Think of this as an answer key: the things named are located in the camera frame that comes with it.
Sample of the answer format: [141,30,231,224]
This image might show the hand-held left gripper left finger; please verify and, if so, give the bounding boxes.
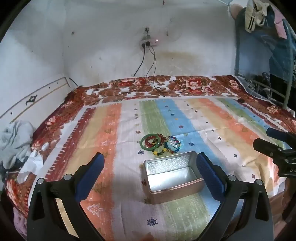
[26,152,105,241]

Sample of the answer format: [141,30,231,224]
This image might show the hanging clothes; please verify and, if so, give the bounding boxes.
[235,5,296,81]

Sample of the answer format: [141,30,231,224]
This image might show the white crumpled cloth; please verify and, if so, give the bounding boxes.
[18,148,45,184]

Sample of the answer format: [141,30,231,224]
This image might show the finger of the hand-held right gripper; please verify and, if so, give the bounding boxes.
[253,138,296,163]
[266,127,296,149]

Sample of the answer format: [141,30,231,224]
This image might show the white hanging jacket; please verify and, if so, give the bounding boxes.
[245,0,267,33]

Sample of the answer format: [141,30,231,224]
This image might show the black cable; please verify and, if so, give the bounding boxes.
[133,46,147,77]
[146,46,186,93]

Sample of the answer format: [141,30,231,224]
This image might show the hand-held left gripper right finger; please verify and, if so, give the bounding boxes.
[196,152,275,241]

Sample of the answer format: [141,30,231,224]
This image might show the blue multicolour bead bracelet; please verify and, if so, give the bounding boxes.
[164,136,182,154]

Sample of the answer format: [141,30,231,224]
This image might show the white power strip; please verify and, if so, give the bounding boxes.
[139,35,160,48]

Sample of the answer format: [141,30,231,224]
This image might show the silver metal tin box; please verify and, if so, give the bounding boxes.
[143,151,205,205]

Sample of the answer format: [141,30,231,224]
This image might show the green bangle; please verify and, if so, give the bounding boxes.
[141,134,162,151]

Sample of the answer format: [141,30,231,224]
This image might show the grey crumpled cloth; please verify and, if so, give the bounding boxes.
[0,120,37,171]

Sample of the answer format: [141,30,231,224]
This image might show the striped colourful mat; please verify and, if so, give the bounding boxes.
[35,97,294,241]

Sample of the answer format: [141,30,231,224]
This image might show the white headboard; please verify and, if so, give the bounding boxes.
[0,76,73,127]

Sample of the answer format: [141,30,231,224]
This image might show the pink hanging cloth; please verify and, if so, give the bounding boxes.
[273,11,287,39]

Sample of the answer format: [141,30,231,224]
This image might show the red bead bracelet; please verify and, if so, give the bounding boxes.
[145,133,163,149]

